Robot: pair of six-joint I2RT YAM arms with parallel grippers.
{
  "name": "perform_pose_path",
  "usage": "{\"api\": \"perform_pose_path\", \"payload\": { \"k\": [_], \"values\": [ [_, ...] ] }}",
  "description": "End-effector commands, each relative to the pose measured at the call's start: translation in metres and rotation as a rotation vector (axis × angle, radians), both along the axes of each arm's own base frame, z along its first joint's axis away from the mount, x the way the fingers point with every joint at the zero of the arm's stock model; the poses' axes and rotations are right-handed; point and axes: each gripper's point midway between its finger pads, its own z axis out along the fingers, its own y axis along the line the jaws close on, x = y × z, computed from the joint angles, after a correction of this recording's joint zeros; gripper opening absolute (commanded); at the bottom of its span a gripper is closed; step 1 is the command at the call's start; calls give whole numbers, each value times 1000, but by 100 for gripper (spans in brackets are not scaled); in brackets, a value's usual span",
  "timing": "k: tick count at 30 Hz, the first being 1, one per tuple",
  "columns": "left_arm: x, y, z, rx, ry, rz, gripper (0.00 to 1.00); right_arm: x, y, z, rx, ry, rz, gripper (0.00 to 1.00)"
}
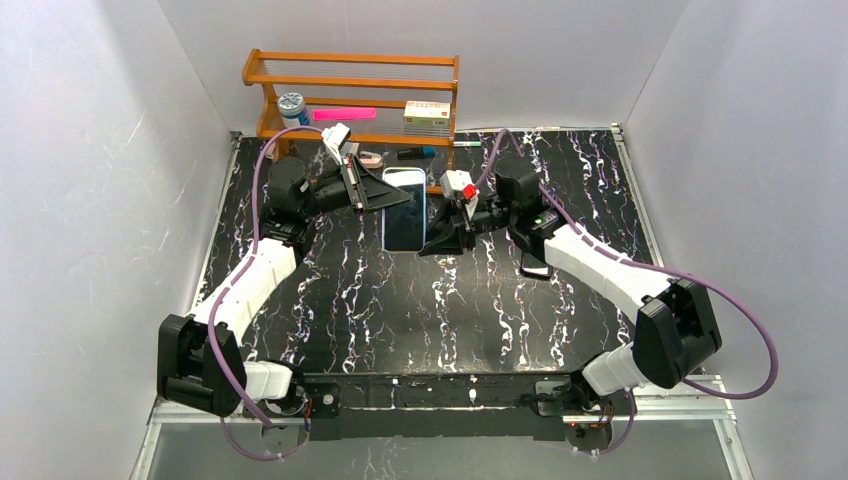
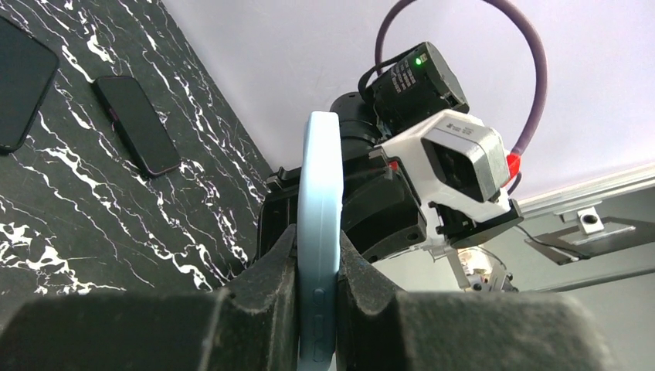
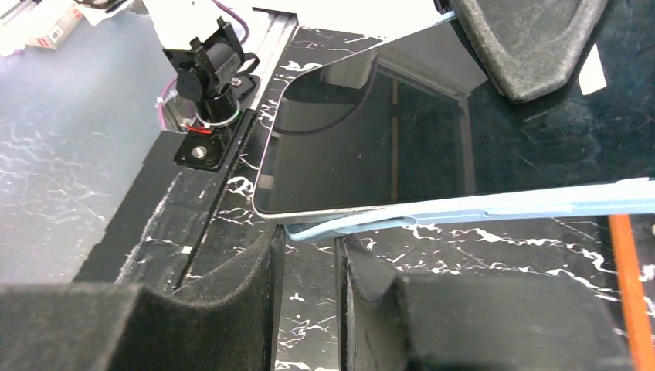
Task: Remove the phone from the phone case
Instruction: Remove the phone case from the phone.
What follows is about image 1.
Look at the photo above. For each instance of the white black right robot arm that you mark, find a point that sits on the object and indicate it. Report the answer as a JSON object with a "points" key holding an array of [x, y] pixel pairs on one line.
{"points": [[675, 325]]}

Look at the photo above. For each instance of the blue black marker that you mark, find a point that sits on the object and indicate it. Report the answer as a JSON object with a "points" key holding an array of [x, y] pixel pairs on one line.
{"points": [[416, 153]]}

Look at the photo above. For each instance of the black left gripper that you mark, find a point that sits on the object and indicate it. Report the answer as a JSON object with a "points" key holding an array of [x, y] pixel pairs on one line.
{"points": [[356, 187]]}

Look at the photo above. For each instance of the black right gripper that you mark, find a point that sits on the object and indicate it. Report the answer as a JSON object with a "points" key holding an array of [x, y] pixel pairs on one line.
{"points": [[468, 216]]}

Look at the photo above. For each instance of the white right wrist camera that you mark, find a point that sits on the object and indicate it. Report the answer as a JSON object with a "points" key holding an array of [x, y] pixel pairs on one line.
{"points": [[458, 187]]}

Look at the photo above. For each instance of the pink ruler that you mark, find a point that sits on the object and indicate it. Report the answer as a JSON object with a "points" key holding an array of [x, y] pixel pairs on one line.
{"points": [[343, 114]]}

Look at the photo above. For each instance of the orange wooden shelf rack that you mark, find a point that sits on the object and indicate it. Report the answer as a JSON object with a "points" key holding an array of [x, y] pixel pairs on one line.
{"points": [[383, 99]]}

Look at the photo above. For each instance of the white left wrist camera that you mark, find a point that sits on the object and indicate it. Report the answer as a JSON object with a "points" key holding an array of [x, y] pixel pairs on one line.
{"points": [[333, 139]]}

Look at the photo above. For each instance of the blue white jar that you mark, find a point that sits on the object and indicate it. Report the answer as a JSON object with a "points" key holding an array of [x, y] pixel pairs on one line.
{"points": [[293, 110]]}

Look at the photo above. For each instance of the white red box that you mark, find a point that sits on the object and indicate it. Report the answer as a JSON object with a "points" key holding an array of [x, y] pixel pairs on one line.
{"points": [[427, 113]]}

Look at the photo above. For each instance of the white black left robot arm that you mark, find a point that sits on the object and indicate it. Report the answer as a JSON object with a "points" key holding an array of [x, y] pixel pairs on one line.
{"points": [[199, 364]]}

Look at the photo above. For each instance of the light blue phone case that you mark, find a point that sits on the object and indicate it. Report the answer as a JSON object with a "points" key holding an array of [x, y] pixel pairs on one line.
{"points": [[404, 208]]}

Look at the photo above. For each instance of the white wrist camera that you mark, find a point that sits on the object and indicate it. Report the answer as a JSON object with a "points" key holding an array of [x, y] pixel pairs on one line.
{"points": [[333, 139], [458, 187]]}

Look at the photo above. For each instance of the pink stapler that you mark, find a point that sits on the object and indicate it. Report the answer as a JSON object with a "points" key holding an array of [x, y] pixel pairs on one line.
{"points": [[371, 160]]}

